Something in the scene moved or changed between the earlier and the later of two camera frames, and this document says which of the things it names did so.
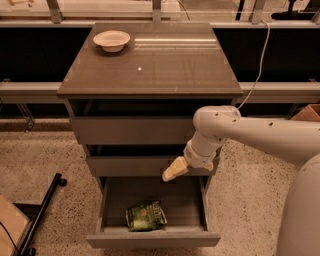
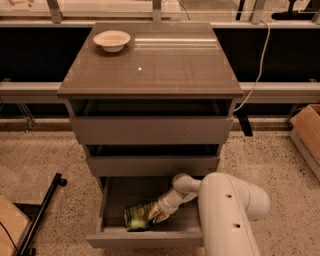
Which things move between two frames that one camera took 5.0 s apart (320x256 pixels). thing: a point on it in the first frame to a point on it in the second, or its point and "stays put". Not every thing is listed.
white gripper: x=196 y=156 to x=165 y=204
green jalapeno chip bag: x=146 y=217 stays put
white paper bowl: x=112 y=41 stays put
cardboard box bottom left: x=15 y=222 stays put
